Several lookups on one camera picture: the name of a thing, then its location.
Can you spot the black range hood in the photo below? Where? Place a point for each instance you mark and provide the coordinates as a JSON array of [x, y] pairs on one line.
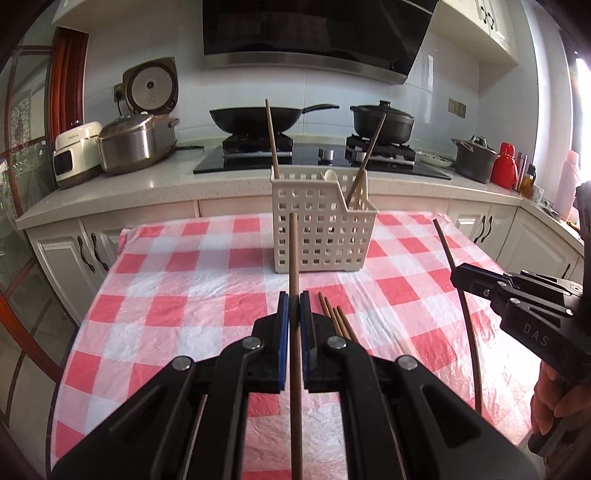
[[300, 32]]

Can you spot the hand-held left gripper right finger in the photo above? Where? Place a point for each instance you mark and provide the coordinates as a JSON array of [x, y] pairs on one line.
[[304, 344]]

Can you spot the pink plastic bottle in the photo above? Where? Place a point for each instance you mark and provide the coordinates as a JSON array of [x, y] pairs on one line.
[[567, 184]]

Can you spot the person's right hand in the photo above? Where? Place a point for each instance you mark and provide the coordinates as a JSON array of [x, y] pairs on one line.
[[554, 399]]

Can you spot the wall power outlet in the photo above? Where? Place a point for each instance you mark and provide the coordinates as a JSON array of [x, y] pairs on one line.
[[118, 92]]

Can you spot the white plastic utensil basket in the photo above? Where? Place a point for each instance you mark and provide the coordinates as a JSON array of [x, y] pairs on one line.
[[318, 240]]

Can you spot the black wok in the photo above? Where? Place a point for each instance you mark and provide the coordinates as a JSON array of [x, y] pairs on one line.
[[254, 119]]

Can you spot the red thermos bottle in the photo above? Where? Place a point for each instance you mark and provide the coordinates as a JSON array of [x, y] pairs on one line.
[[504, 168]]

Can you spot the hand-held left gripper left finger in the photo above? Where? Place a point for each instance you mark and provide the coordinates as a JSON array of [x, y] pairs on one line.
[[282, 346]]

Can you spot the white stone countertop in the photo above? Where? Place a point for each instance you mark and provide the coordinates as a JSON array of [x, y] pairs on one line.
[[138, 189]]

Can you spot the amber oil bottle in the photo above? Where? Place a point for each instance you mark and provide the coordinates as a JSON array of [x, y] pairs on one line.
[[527, 184]]

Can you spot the small white cooker appliance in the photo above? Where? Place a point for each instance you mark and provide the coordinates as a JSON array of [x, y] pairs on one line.
[[76, 157]]

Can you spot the white plate with food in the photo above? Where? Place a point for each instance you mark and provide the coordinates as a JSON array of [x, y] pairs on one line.
[[434, 159]]

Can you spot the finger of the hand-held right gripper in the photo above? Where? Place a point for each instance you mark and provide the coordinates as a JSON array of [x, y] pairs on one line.
[[508, 279], [480, 287]]

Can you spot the wooden chopstick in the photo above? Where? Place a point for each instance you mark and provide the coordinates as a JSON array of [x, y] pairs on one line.
[[331, 311], [468, 323], [371, 147], [339, 323], [294, 258], [271, 134], [347, 321], [323, 304]]

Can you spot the grey lidded stock pot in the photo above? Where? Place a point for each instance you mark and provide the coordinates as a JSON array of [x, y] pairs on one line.
[[475, 164]]

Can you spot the black lidded cooking pot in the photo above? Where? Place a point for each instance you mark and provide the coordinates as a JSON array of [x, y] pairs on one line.
[[383, 127]]

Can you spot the black glass gas stove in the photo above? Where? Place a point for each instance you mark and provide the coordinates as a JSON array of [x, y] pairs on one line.
[[304, 154]]

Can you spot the white wall cabinet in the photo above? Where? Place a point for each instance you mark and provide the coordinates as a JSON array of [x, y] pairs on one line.
[[485, 23]]

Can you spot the stainless steel bottle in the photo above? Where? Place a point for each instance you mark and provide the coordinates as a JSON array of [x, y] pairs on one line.
[[521, 170]]

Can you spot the gold wall switch panel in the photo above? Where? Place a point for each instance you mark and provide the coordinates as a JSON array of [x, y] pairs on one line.
[[457, 106]]

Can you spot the silver rice cooker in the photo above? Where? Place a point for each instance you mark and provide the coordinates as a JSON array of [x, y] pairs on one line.
[[150, 87]]

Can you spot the red white checkered tablecloth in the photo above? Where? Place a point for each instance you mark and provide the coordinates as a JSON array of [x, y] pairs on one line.
[[207, 286]]

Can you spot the stainless steel pressure cooker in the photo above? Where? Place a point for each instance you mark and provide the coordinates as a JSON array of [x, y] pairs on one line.
[[129, 147]]

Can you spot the white ceramic spoon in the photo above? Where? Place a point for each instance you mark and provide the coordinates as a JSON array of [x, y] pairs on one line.
[[330, 176]]

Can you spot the red wooden glass door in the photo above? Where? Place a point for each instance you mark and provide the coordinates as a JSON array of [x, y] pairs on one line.
[[64, 74]]

